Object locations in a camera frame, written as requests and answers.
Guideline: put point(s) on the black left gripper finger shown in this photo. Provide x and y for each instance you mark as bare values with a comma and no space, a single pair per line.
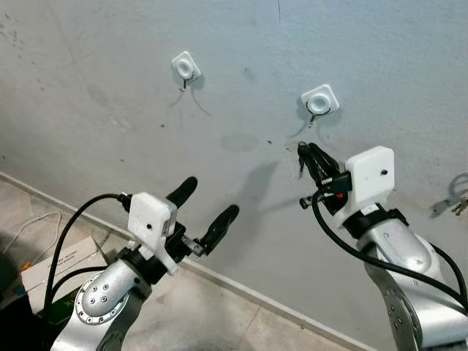
184,191
223,227

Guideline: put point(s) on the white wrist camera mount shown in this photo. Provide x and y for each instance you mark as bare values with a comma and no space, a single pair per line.
369,175
150,216

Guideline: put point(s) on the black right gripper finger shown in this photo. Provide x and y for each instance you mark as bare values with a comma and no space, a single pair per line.
311,164
325,159

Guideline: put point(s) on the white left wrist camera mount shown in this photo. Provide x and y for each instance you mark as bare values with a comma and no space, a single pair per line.
150,216

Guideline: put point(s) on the large black object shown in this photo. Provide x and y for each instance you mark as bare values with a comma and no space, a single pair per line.
14,329

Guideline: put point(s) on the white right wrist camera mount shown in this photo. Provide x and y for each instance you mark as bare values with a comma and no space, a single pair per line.
369,175

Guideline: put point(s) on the white adhesive wall hook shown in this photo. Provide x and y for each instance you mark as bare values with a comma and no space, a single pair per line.
320,99
186,66

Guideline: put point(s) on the white and green cardboard box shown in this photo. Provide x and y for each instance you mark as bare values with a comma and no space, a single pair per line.
80,252

